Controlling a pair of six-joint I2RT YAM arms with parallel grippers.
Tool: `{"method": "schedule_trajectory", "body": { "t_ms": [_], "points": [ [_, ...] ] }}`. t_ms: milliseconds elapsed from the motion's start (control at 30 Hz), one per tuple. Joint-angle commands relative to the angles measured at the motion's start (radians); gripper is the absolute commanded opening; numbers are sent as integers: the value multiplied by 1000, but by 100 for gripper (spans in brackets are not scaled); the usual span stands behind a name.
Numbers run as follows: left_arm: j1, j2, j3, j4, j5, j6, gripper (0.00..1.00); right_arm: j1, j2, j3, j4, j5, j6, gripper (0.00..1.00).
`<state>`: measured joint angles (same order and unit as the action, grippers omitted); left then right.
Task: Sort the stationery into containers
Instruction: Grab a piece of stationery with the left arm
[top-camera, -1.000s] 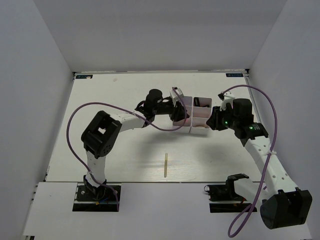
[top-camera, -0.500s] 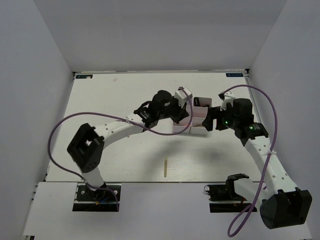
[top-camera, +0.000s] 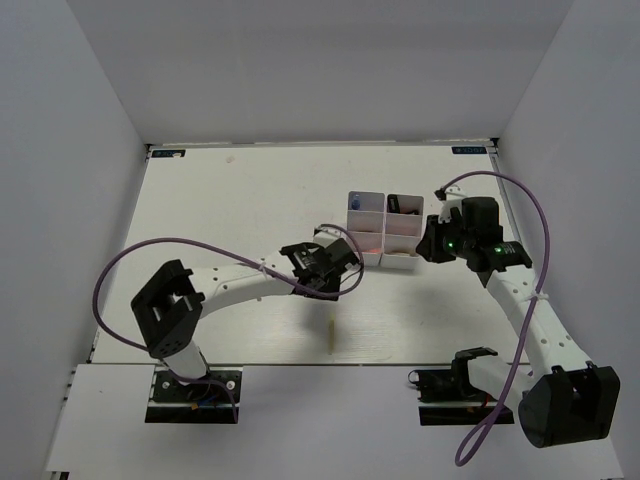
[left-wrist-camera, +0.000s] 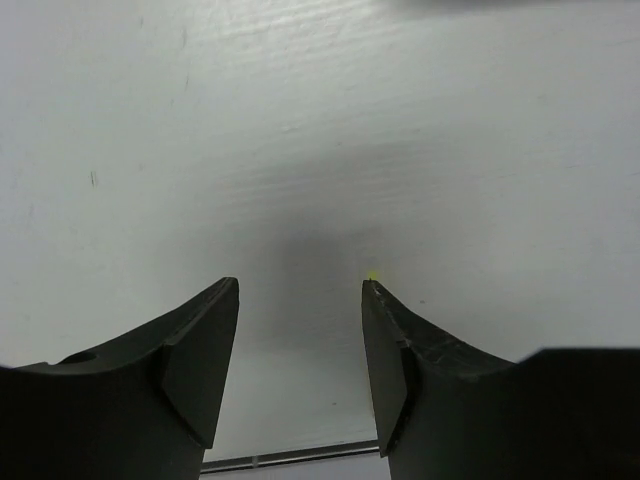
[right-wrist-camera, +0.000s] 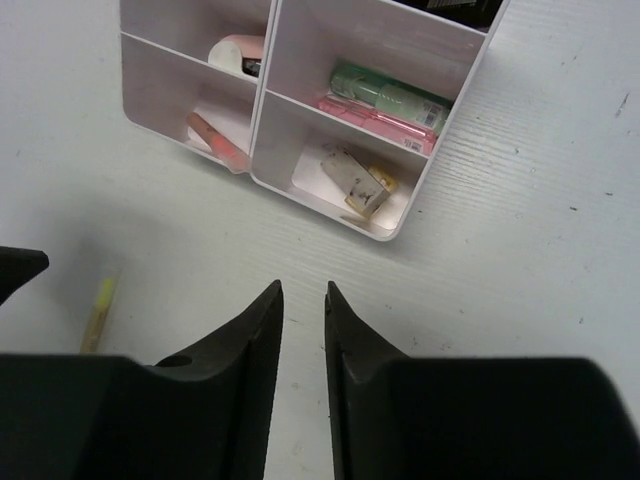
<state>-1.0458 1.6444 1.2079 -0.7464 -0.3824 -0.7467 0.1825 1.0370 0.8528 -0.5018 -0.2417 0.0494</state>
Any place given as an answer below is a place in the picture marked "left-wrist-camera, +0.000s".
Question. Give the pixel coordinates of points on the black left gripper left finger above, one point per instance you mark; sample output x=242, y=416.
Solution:
x=144, y=405

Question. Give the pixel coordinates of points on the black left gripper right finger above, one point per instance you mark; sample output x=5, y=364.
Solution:
x=446, y=410

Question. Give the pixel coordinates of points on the white left organizer tray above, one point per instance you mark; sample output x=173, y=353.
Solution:
x=428, y=7

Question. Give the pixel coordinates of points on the aluminium table edge rail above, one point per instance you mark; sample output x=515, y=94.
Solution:
x=290, y=457

